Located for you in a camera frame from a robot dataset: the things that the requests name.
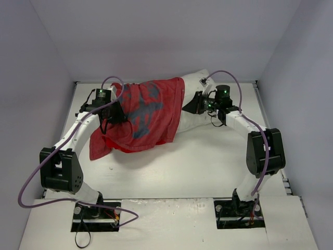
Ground white pillow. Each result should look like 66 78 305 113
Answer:
176 69 216 133

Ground red printed pillowcase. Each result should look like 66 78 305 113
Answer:
89 77 185 160

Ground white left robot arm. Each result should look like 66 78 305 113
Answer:
40 86 126 204

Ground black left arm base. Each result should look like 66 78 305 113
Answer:
71 203 121 232

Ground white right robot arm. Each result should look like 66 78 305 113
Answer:
182 85 286 213

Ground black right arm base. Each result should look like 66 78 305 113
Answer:
213 190 265 230

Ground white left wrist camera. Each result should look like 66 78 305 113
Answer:
108 84 123 102

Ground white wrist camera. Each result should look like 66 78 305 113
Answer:
199 78 215 95
108 84 123 102

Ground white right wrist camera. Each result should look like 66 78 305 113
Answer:
199 78 215 95

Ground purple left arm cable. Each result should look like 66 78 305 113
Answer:
17 75 140 228

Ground black cable loop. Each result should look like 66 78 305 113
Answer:
74 218 92 249

